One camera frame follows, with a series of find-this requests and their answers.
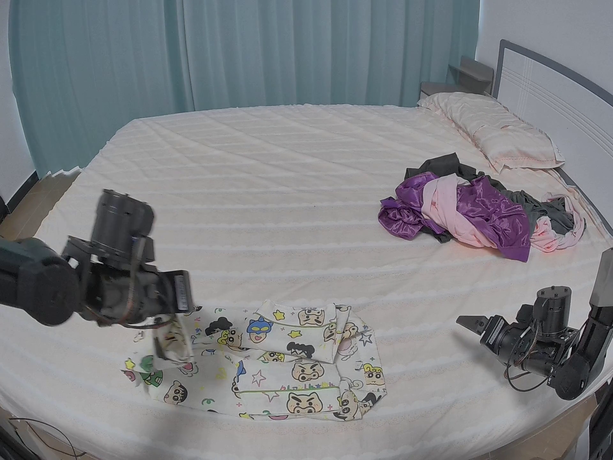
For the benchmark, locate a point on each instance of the blue-green curtain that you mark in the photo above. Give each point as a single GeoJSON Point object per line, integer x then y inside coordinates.
{"type": "Point", "coordinates": [239, 41]}

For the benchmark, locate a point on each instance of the pale pink pillow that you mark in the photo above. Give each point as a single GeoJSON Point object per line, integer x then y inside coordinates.
{"type": "Point", "coordinates": [503, 137]}

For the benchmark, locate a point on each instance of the pile of clothes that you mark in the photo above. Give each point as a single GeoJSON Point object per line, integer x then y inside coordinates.
{"type": "Point", "coordinates": [479, 213]}

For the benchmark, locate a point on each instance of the bed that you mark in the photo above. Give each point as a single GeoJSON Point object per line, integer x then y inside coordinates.
{"type": "Point", "coordinates": [239, 185]}

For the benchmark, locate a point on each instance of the grey bedside table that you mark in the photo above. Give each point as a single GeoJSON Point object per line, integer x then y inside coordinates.
{"type": "Point", "coordinates": [474, 69]}

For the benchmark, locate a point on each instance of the white printed pyjama top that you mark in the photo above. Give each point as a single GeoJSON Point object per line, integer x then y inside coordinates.
{"type": "Point", "coordinates": [306, 352]}

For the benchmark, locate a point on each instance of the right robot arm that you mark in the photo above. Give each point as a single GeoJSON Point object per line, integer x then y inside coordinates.
{"type": "Point", "coordinates": [574, 372]}

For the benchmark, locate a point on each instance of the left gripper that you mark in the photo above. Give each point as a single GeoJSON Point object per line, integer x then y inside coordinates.
{"type": "Point", "coordinates": [158, 295]}

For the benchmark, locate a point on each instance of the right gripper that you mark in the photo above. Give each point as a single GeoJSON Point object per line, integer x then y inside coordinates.
{"type": "Point", "coordinates": [503, 338]}

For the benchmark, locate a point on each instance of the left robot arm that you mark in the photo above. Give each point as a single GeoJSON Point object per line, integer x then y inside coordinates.
{"type": "Point", "coordinates": [38, 285]}

